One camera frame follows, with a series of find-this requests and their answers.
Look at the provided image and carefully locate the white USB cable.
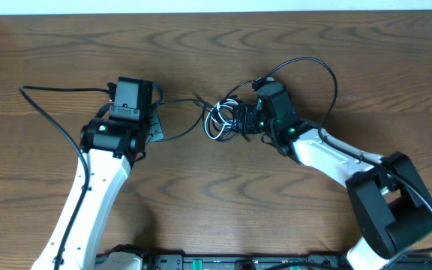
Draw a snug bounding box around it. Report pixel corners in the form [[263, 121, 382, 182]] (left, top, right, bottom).
[[203, 97, 240, 140]]

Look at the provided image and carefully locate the black USB cable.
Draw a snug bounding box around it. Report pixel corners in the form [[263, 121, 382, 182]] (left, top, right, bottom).
[[151, 79, 254, 143]]

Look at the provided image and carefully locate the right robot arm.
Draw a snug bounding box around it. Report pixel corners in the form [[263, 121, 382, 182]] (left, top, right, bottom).
[[233, 80, 432, 269]]

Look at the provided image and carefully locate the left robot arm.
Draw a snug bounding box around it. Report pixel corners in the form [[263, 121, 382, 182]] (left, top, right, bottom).
[[32, 76, 162, 269]]

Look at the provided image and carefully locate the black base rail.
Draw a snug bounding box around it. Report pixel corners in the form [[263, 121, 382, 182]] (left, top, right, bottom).
[[95, 244, 432, 270]]

